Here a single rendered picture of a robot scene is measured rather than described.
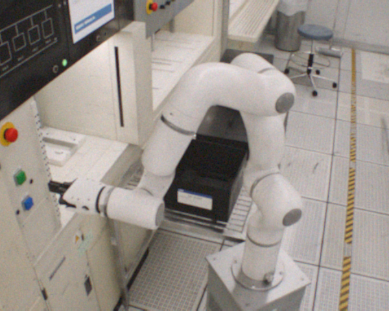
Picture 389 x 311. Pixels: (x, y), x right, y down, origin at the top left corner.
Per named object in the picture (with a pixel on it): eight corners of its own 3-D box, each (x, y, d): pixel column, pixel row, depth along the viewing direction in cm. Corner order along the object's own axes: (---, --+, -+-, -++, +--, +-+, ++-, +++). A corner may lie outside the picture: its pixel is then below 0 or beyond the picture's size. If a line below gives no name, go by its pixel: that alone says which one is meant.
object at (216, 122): (254, 161, 203) (257, 138, 195) (193, 151, 208) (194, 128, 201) (262, 129, 226) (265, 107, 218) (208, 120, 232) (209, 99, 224)
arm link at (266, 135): (263, 224, 128) (239, 192, 140) (297, 208, 130) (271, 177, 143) (245, 81, 96) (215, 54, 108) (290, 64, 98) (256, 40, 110)
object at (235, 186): (161, 207, 176) (160, 174, 166) (185, 168, 197) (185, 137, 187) (227, 223, 169) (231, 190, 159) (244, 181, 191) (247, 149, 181)
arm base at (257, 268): (294, 278, 147) (304, 242, 137) (249, 299, 140) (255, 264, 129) (265, 243, 161) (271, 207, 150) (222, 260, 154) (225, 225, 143)
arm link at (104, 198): (107, 225, 111) (97, 222, 112) (122, 204, 118) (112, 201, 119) (104, 201, 106) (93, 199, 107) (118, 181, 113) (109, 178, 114)
